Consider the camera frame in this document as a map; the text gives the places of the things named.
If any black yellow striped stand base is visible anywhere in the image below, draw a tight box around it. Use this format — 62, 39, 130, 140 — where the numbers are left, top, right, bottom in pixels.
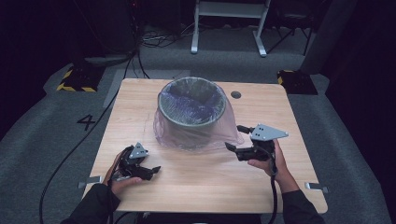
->
56, 63, 106, 93
276, 69, 319, 96

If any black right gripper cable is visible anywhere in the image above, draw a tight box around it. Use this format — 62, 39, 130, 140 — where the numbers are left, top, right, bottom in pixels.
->
257, 144, 280, 224

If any metal table bracket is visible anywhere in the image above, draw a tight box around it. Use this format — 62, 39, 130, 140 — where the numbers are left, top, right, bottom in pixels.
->
77, 175, 104, 190
304, 182, 329, 194

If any grey column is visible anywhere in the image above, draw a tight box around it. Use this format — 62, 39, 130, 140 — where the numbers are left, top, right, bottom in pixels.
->
299, 0, 359, 76

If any white metal desk frame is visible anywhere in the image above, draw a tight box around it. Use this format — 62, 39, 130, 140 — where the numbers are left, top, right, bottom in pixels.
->
191, 0, 272, 58

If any tangle of floor cables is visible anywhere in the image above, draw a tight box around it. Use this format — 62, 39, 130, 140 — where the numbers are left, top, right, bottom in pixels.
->
139, 22, 195, 49

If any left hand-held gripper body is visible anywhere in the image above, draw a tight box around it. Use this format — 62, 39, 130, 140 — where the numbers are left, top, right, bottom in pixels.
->
118, 142, 149, 181

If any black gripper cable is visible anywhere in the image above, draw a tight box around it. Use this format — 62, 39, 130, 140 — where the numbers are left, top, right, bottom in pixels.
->
106, 147, 134, 224
257, 144, 280, 224

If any person's right hand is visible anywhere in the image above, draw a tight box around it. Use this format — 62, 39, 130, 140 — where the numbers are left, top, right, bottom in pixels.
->
247, 139, 292, 187

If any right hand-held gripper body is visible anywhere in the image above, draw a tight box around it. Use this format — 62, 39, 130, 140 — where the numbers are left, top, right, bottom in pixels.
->
236, 123, 290, 162

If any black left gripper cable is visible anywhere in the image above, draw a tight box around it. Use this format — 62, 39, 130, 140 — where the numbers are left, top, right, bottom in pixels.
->
106, 147, 134, 224

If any black tripod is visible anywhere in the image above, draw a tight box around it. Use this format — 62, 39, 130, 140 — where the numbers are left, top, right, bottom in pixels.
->
266, 6, 316, 57

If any green ribbed trash bin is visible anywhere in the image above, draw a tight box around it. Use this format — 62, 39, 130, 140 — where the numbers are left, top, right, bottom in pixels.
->
157, 77, 228, 150

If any person's left hand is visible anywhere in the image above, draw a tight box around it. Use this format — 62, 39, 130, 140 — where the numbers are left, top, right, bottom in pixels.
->
104, 149, 143, 197

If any long black floor cable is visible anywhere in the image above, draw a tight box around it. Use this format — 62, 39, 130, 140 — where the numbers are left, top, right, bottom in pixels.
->
38, 50, 141, 224

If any purple plastic trash bag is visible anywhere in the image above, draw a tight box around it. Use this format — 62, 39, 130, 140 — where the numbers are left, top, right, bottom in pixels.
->
152, 77, 246, 152

